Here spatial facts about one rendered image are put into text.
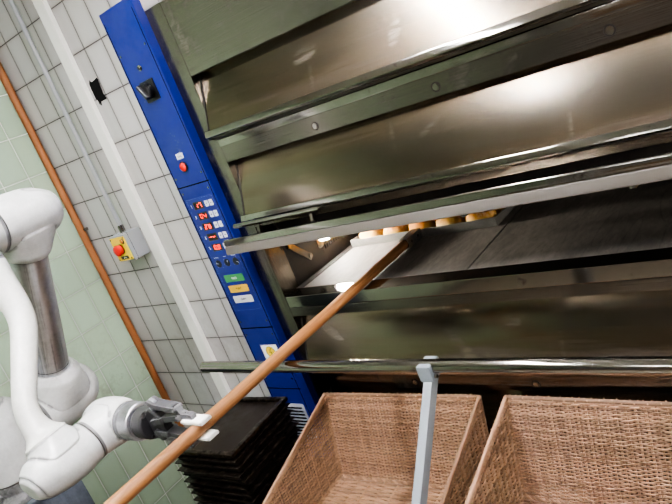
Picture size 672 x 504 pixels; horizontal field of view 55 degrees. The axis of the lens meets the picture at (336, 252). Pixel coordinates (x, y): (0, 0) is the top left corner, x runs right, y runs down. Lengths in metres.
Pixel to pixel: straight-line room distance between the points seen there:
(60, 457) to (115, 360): 1.16
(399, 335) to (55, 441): 0.91
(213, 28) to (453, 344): 1.05
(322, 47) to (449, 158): 0.41
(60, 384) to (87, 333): 0.61
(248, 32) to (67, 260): 1.25
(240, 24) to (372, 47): 0.39
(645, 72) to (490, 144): 0.33
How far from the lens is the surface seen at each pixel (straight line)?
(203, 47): 1.86
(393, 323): 1.83
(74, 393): 2.08
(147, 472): 1.34
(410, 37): 1.47
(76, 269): 2.62
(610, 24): 1.34
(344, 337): 1.95
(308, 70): 1.64
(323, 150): 1.71
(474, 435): 1.74
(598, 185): 1.27
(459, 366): 1.27
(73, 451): 1.58
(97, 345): 2.65
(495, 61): 1.42
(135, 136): 2.19
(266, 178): 1.85
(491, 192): 1.34
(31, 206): 1.79
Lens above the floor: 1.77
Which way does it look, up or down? 15 degrees down
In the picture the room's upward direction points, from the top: 22 degrees counter-clockwise
